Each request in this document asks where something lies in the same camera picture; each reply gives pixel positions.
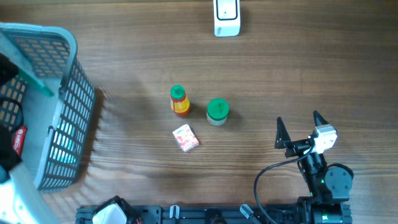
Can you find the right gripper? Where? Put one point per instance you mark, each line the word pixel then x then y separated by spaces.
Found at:
pixel 283 140

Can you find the green lid glass jar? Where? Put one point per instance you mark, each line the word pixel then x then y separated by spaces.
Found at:
pixel 217 111

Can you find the red pink small carton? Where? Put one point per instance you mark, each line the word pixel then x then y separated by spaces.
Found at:
pixel 185 138

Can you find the red yellow sauce bottle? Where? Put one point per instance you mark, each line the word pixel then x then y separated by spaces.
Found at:
pixel 179 101

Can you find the green 3M product pack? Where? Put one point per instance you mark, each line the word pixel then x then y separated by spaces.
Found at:
pixel 35 83

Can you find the teal wet wipes pack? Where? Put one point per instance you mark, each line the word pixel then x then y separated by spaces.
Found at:
pixel 64 145

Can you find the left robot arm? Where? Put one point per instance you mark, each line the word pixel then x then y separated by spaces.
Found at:
pixel 20 200

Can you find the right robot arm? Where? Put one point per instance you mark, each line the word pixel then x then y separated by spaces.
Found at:
pixel 329 184

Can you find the white barcode scanner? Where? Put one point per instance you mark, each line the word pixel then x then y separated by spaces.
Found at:
pixel 227 18

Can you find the grey plastic shopping basket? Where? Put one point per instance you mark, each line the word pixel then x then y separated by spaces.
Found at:
pixel 50 53

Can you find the red snack bar wrapper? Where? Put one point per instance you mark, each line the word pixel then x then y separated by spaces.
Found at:
pixel 19 139

